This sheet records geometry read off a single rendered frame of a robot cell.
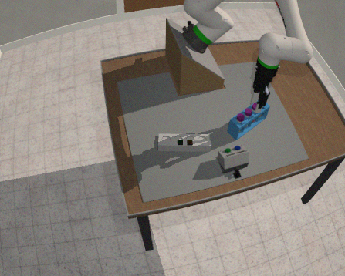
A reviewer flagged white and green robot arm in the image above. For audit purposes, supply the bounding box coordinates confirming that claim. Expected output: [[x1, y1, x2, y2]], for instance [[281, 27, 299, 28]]
[[182, 0, 313, 78]]

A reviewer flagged grey button panel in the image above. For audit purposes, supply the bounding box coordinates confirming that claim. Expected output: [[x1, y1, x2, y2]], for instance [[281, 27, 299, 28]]
[[217, 145, 249, 179]]

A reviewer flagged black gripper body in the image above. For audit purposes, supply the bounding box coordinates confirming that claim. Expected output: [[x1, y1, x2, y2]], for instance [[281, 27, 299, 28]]
[[256, 71, 273, 89]]

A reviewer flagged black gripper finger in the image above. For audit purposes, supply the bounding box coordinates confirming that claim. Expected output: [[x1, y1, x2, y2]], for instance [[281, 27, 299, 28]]
[[251, 71, 259, 103], [255, 82, 270, 113]]

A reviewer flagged grey flat mat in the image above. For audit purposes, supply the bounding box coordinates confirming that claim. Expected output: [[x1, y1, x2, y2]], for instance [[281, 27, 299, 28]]
[[117, 62, 309, 203]]

